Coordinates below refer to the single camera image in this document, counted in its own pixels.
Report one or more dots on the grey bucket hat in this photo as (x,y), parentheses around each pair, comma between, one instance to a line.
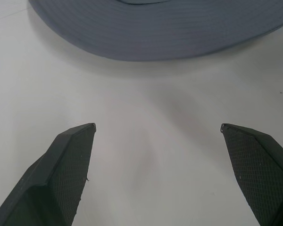
(155,30)

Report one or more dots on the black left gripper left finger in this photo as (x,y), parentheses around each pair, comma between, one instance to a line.
(59,179)

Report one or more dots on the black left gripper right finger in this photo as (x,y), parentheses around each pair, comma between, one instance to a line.
(257,169)

